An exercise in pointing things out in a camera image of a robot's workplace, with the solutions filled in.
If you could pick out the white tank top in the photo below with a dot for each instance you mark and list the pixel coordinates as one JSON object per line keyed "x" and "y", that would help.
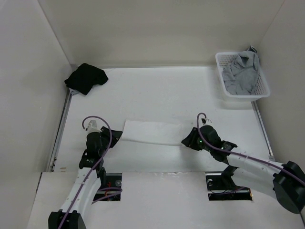
{"x": 158, "y": 133}

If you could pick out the left metal table rail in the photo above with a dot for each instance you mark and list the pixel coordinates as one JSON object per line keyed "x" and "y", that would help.
{"x": 54, "y": 150}

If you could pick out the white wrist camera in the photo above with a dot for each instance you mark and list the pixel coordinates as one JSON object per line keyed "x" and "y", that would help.
{"x": 206, "y": 121}
{"x": 92, "y": 127}

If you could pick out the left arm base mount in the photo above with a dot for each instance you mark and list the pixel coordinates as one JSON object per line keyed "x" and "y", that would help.
{"x": 114, "y": 184}

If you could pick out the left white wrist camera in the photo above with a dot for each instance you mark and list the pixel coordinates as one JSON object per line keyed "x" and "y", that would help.
{"x": 92, "y": 127}

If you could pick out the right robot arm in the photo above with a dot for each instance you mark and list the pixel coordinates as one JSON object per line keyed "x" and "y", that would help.
{"x": 283, "y": 182}

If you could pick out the white plastic basket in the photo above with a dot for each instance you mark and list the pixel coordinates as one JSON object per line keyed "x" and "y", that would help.
{"x": 262, "y": 89}

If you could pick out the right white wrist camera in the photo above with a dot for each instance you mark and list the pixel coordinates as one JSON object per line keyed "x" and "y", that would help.
{"x": 206, "y": 121}

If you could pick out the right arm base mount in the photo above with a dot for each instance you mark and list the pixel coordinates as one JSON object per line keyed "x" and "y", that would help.
{"x": 220, "y": 186}

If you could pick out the metal table rail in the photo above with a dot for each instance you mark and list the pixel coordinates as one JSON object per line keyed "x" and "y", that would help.
{"x": 54, "y": 150}
{"x": 263, "y": 130}

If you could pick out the grey tank top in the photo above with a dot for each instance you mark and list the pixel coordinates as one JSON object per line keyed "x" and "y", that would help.
{"x": 241, "y": 74}

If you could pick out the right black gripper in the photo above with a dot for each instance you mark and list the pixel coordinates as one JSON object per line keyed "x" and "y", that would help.
{"x": 189, "y": 140}

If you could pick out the right metal table rail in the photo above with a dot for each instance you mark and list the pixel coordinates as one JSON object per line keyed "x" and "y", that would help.
{"x": 263, "y": 130}

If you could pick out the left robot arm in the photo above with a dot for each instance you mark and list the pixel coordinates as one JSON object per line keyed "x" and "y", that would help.
{"x": 91, "y": 184}

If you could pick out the folded black tank top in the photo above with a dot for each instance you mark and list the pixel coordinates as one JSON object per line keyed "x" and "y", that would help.
{"x": 85, "y": 77}

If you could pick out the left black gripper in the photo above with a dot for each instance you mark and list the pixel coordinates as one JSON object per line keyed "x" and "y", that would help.
{"x": 116, "y": 135}

